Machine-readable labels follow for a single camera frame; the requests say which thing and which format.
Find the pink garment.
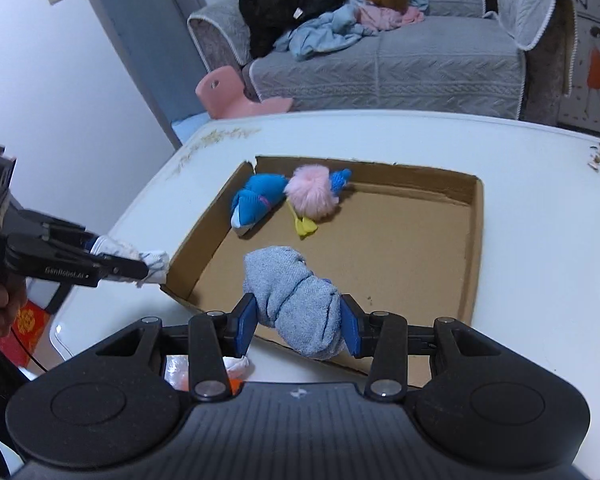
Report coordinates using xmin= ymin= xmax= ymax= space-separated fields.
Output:
xmin=356 ymin=6 xmax=426 ymax=31

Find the pink fluffy pom-pom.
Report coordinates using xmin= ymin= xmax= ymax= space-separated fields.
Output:
xmin=284 ymin=165 xmax=342 ymax=221

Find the grey sofa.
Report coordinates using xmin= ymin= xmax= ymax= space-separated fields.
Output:
xmin=187 ymin=0 xmax=579 ymax=122

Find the orange plastic item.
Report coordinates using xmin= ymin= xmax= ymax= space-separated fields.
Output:
xmin=164 ymin=355 xmax=243 ymax=394

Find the blue-grey door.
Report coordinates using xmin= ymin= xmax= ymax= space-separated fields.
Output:
xmin=70 ymin=0 xmax=212 ymax=148

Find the blue rolled sock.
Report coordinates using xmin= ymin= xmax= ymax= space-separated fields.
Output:
xmin=230 ymin=174 xmax=290 ymax=237

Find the black cable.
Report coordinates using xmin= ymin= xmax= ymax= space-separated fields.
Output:
xmin=10 ymin=327 xmax=48 ymax=377

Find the small blue sock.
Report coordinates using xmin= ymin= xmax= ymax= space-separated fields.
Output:
xmin=330 ymin=169 xmax=354 ymax=195

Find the wall poster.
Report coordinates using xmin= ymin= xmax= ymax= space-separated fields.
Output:
xmin=557 ymin=0 xmax=600 ymax=142

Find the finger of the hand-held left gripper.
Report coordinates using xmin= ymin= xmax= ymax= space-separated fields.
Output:
xmin=87 ymin=252 xmax=150 ymax=282
xmin=41 ymin=217 xmax=101 ymax=255

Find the white crumpled tissue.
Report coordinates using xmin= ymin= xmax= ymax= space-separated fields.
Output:
xmin=223 ymin=355 xmax=254 ymax=377

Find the white sock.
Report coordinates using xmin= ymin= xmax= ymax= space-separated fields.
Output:
xmin=90 ymin=236 xmax=171 ymax=289

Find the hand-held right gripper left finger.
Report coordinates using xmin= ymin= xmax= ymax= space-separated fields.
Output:
xmin=99 ymin=293 xmax=259 ymax=403

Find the grey sock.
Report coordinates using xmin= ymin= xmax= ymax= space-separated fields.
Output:
xmin=243 ymin=246 xmax=342 ymax=361

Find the yellow small sock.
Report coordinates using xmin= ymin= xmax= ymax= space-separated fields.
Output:
xmin=287 ymin=202 xmax=319 ymax=239

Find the shallow cardboard box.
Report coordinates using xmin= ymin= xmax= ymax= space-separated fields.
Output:
xmin=160 ymin=156 xmax=484 ymax=377

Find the person's left hand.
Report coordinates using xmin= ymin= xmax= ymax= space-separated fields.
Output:
xmin=0 ymin=266 xmax=29 ymax=339

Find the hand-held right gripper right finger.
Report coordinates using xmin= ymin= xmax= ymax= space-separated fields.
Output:
xmin=340 ymin=295 xmax=502 ymax=403

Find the light blue garment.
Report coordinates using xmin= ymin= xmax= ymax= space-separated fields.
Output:
xmin=274 ymin=4 xmax=381 ymax=62

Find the pink plastic stool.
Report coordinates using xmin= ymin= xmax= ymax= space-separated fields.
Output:
xmin=195 ymin=65 xmax=295 ymax=121

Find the red packet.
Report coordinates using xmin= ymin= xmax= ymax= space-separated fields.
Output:
xmin=0 ymin=302 xmax=48 ymax=357

